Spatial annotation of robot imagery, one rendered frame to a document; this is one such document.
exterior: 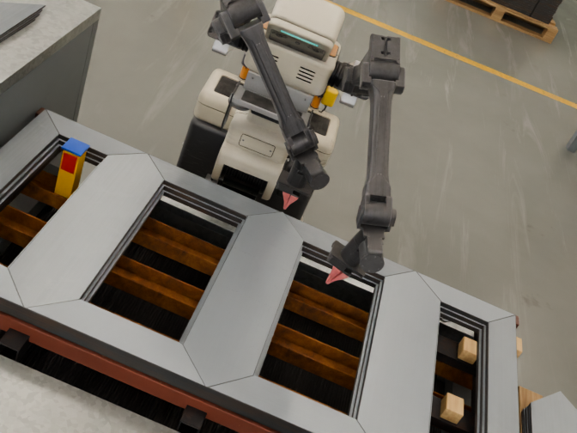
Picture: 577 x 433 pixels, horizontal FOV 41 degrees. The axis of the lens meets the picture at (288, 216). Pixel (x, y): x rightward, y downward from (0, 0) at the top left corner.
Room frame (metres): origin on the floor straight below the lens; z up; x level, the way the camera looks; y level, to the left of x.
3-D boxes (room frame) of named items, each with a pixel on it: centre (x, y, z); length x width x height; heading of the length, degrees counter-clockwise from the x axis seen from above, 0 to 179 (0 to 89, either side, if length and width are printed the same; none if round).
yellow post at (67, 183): (1.74, 0.63, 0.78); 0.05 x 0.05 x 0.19; 1
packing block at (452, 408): (1.49, -0.60, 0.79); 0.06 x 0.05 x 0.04; 1
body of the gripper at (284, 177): (1.84, 0.02, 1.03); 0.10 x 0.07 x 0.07; 92
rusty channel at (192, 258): (1.75, 0.02, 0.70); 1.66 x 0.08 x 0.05; 91
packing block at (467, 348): (1.74, -0.64, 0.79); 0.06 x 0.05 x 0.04; 1
